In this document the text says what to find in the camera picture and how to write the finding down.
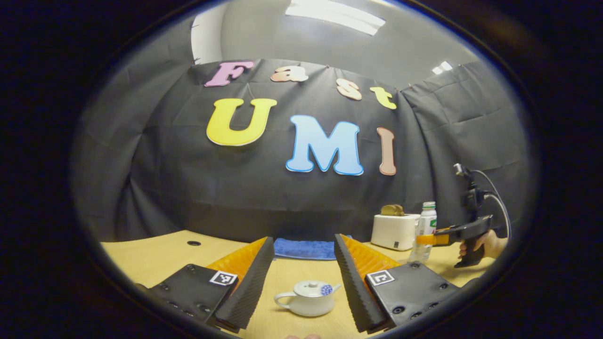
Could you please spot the brown bread slice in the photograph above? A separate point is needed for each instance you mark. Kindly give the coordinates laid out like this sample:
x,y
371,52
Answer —
x,y
400,212
388,211

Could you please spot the long ceiling light panel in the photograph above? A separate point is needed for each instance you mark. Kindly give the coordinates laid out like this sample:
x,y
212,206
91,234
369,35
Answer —
x,y
334,14

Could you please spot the white teacup lid blue flower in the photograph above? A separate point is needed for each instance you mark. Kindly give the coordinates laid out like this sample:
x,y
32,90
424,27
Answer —
x,y
308,289

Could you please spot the blue folded towel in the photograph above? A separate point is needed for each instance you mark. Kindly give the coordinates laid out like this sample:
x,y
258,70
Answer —
x,y
304,248

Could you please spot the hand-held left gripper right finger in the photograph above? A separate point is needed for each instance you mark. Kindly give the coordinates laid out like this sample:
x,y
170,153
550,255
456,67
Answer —
x,y
358,292

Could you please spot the black backdrop cloth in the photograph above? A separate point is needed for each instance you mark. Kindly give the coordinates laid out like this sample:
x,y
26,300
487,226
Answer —
x,y
165,188

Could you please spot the white toaster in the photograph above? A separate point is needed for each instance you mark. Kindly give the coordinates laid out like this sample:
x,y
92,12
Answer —
x,y
393,233

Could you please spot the white water bottle green label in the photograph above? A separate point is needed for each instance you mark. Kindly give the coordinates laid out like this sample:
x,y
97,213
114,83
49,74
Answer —
x,y
426,221

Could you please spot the small ceiling light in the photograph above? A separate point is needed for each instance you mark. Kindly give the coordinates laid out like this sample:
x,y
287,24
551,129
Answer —
x,y
442,68

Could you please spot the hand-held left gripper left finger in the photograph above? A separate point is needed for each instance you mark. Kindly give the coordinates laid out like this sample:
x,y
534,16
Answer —
x,y
249,287

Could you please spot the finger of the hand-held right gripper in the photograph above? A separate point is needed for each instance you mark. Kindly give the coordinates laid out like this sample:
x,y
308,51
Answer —
x,y
443,238

